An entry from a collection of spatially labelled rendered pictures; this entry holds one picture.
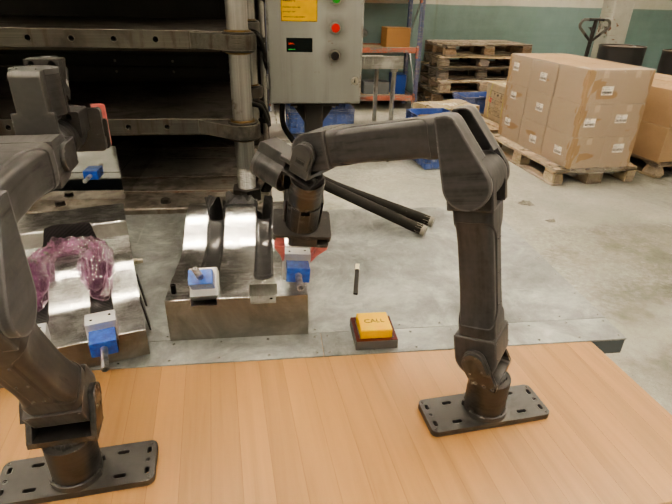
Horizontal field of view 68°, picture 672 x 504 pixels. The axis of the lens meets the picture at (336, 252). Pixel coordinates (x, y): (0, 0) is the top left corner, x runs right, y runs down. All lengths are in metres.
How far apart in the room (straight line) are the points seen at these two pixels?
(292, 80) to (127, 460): 1.23
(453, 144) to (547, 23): 7.92
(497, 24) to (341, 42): 6.61
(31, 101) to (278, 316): 0.53
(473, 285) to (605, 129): 4.05
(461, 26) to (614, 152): 3.82
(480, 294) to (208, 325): 0.51
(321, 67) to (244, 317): 0.96
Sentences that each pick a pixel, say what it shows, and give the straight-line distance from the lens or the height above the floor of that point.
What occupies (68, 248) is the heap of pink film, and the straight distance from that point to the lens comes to 1.21.
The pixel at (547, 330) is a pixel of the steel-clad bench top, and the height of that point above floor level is 0.80.
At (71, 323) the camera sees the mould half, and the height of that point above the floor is 0.86.
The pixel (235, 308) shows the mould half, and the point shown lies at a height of 0.87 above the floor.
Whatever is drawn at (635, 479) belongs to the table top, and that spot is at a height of 0.80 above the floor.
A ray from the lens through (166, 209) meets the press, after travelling 1.66.
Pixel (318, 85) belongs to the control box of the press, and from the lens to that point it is 1.69.
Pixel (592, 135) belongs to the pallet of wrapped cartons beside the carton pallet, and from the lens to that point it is 4.67.
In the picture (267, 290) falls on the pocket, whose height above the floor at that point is 0.88.
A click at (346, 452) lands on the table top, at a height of 0.80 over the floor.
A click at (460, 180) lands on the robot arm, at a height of 1.18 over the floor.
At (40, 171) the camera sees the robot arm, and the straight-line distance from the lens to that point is 0.65.
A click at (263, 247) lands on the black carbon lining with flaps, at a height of 0.88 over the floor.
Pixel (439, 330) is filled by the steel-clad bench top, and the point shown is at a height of 0.80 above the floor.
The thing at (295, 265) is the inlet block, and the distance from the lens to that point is 0.93.
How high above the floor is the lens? 1.39
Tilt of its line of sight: 27 degrees down
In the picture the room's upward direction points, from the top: 1 degrees clockwise
